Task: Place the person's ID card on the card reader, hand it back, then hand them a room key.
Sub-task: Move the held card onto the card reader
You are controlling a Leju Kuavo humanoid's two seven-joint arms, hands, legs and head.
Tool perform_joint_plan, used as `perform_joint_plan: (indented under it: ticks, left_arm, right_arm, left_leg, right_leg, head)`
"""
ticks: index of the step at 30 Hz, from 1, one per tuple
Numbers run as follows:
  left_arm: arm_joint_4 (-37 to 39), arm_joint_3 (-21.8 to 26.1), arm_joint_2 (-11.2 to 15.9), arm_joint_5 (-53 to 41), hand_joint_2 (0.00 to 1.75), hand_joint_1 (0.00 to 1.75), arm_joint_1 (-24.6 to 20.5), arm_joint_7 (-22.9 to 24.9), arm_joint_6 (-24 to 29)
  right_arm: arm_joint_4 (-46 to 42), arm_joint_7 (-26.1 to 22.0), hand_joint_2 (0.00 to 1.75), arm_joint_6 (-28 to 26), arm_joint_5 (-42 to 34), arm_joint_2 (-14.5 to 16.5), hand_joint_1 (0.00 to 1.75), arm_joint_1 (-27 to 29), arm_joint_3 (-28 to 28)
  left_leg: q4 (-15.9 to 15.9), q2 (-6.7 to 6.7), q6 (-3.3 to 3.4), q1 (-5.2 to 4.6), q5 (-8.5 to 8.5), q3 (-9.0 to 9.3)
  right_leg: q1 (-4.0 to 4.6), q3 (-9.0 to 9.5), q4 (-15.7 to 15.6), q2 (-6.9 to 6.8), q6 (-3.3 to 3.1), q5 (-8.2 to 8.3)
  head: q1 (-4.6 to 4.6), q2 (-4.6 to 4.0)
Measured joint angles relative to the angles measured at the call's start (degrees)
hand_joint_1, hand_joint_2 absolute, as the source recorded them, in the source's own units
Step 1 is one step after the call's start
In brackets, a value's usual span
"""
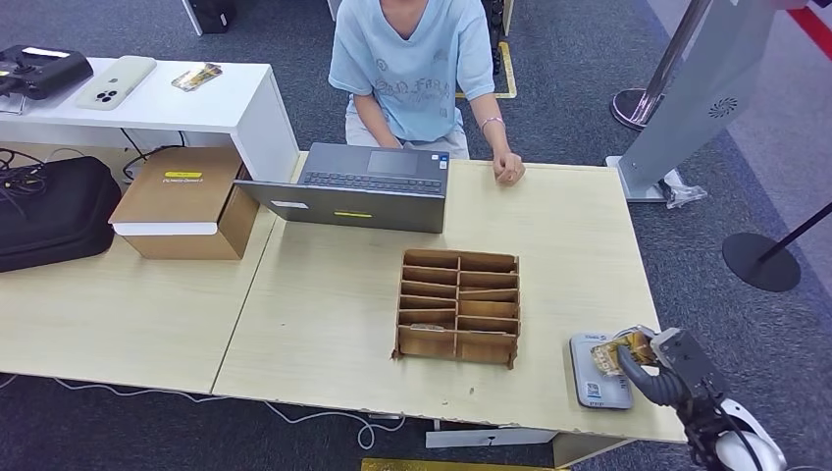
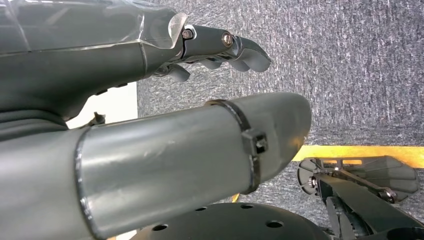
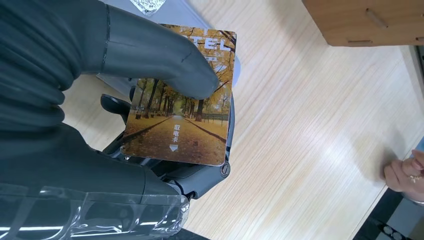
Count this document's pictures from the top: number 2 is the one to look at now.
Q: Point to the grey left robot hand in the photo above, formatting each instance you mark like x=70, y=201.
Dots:
x=149, y=159

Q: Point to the white panel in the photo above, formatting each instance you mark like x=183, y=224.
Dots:
x=109, y=104

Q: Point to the black robot foot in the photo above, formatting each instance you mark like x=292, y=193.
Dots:
x=391, y=179

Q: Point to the yellow floor tape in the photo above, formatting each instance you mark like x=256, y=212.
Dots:
x=364, y=152

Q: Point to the black robot leg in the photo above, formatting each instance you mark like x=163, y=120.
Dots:
x=232, y=223

